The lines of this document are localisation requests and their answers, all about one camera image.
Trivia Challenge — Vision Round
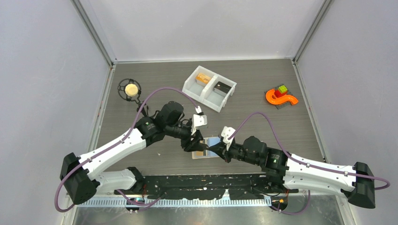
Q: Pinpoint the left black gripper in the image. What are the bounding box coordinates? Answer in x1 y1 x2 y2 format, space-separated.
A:
165 122 204 151

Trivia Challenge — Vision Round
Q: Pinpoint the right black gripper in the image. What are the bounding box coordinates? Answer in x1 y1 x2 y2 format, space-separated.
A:
209 138 261 166

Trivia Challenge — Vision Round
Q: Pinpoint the beige card holder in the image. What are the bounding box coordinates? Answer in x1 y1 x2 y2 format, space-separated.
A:
191 137 221 159

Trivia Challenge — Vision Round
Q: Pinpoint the black credit card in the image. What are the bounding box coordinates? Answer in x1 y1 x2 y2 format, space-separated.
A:
193 150 207 157

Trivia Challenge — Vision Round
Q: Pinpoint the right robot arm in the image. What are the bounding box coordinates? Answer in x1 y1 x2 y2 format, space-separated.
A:
204 136 375 209

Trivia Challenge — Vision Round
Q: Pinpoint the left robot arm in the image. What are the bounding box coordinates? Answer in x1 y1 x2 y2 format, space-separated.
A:
60 101 207 205

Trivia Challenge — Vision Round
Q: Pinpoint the black card stack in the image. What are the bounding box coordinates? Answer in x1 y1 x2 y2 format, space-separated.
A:
214 82 232 97

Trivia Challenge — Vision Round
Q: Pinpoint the orange card stack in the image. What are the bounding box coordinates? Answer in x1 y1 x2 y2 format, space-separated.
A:
195 73 212 87

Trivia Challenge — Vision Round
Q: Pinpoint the white two-compartment bin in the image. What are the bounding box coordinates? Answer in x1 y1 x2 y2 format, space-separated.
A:
182 66 237 113

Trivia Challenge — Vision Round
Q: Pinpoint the orange toy with blocks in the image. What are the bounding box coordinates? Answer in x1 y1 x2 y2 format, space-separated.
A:
265 84 299 109

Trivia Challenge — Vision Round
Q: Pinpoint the microphone on black tripod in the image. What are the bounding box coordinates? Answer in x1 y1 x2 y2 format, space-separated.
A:
117 78 149 117

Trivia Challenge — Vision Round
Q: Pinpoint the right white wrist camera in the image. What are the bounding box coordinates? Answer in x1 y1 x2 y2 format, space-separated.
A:
220 126 236 147

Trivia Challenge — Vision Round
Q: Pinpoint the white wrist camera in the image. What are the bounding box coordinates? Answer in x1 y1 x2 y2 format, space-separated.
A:
191 114 207 136
220 126 236 147

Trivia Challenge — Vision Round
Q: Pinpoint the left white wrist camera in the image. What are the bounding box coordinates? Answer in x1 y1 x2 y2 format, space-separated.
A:
191 114 207 136

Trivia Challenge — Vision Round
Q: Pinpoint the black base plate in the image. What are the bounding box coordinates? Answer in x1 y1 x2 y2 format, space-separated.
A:
121 173 289 200

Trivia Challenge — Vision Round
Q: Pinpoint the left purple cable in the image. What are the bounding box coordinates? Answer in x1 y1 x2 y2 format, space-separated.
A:
54 87 203 213

